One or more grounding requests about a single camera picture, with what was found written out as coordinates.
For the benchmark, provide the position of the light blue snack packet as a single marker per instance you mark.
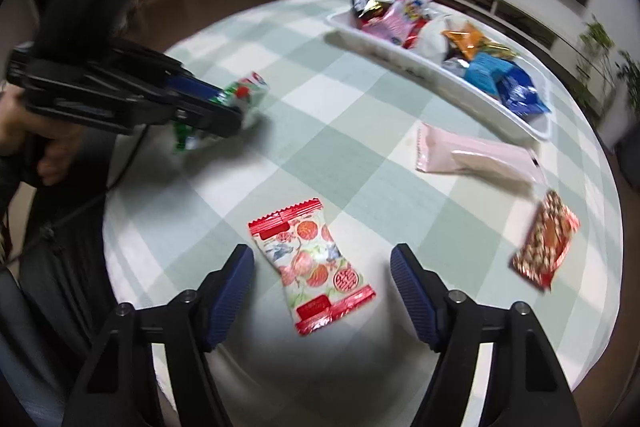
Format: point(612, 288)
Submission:
point(485, 74)

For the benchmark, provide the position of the green white snack packet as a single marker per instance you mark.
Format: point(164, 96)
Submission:
point(250, 94)

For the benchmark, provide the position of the white low cabinet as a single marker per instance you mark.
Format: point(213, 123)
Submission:
point(520, 12)

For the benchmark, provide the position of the leafy plant in white pot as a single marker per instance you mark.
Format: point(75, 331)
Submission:
point(615, 107)

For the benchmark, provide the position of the red white floral packet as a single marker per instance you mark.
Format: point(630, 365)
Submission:
point(310, 262)

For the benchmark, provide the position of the orange snack packet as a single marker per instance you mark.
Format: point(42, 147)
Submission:
point(467, 42)

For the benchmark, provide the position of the pink packet with oval logo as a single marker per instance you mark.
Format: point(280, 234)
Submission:
point(387, 24)

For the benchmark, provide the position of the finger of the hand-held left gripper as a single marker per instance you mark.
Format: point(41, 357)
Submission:
point(210, 121)
point(192, 88)

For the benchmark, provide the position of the person's dark jacket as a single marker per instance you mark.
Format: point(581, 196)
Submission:
point(75, 227)

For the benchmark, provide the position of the black snack packet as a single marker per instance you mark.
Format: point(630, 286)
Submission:
point(367, 4)

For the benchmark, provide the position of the pale pink long packet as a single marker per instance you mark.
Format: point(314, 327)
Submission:
point(475, 154)

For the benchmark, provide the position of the dark blue snack packet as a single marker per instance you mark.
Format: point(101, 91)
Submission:
point(522, 94)

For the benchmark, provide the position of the white plastic tray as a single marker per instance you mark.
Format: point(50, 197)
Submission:
point(400, 57)

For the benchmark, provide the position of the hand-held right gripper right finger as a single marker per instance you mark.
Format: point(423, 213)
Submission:
point(415, 297)

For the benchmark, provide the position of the red gold foil packet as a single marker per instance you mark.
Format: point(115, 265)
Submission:
point(545, 237)

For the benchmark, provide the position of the gold snack packet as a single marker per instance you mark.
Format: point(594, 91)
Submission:
point(500, 51)

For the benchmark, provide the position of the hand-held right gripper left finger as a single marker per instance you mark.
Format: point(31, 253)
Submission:
point(230, 297)

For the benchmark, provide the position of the long white red snack packet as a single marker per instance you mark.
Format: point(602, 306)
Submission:
point(432, 39)

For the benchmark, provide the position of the person's left hand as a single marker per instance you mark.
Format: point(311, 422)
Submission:
point(55, 152)

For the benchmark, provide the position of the person's blue trousers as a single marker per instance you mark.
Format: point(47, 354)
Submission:
point(30, 357)

